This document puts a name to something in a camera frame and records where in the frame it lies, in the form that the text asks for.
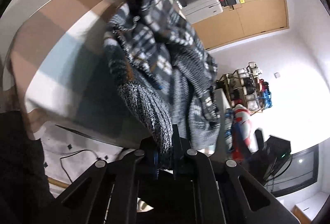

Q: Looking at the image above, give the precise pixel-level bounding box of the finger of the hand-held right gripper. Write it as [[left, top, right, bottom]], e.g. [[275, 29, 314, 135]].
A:
[[254, 129, 267, 155]]

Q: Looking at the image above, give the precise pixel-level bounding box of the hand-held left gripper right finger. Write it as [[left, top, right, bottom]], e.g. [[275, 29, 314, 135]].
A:
[[172, 123, 306, 224]]

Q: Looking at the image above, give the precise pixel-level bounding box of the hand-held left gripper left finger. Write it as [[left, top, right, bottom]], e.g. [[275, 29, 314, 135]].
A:
[[53, 136, 159, 224]]

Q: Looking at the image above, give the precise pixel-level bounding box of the plaid fleece jacket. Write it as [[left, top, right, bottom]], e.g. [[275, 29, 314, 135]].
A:
[[103, 0, 223, 170]]

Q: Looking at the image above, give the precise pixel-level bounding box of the red and white plush toy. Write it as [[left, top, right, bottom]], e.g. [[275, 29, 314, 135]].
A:
[[228, 106, 255, 162]]

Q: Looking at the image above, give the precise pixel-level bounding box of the dark screen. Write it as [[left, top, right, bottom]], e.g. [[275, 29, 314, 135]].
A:
[[268, 148, 319, 195]]

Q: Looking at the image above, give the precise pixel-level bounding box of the blue plaid cloth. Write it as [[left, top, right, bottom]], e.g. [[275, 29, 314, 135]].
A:
[[224, 108, 236, 153]]

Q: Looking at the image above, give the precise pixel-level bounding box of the white low cabinet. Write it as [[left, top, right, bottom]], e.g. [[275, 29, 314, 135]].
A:
[[293, 190, 323, 222]]

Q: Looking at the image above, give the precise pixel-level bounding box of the wooden shoe rack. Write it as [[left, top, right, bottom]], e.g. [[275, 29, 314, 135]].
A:
[[216, 61, 274, 114]]

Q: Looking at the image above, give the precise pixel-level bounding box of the person's black clothing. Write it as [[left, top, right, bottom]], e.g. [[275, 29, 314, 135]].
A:
[[0, 110, 55, 224]]

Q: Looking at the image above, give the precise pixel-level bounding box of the wooden door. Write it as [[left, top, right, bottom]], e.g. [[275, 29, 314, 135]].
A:
[[192, 0, 289, 51]]

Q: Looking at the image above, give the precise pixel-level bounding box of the checkered tablecloth table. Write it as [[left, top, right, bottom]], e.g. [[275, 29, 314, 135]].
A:
[[0, 0, 186, 150]]

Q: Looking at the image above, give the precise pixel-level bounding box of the white upright suitcase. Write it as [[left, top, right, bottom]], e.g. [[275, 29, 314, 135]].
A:
[[181, 0, 224, 16]]

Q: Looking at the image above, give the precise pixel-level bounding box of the black cable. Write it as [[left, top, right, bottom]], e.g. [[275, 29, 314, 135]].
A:
[[60, 149, 104, 184]]

